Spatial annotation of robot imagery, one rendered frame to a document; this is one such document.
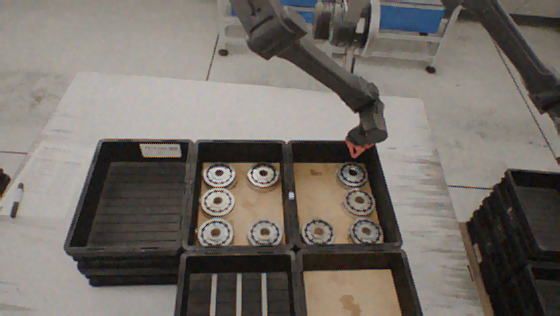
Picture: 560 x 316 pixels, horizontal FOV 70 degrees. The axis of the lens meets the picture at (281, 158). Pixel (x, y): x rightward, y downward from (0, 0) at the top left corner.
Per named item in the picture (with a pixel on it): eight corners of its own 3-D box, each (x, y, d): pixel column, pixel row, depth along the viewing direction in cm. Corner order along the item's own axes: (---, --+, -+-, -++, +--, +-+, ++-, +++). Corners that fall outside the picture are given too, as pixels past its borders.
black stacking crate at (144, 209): (108, 162, 137) (99, 139, 128) (197, 162, 139) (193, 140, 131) (76, 272, 111) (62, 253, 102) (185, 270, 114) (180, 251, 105)
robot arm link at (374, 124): (370, 78, 107) (343, 94, 111) (376, 108, 100) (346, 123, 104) (391, 105, 114) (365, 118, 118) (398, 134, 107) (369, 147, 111)
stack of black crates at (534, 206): (463, 221, 211) (505, 167, 177) (519, 226, 212) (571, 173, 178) (485, 296, 185) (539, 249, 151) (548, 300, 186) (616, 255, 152)
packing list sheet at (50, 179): (36, 141, 155) (36, 140, 154) (97, 146, 155) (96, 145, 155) (-7, 214, 133) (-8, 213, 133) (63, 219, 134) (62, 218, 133)
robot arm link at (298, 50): (283, -2, 77) (243, 29, 83) (289, 21, 75) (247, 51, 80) (378, 81, 110) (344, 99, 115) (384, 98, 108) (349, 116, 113)
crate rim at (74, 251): (100, 143, 130) (98, 138, 128) (195, 143, 132) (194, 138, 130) (64, 257, 104) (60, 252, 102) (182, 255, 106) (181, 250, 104)
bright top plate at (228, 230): (200, 218, 120) (200, 217, 119) (234, 220, 120) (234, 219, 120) (195, 249, 113) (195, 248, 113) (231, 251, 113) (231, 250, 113)
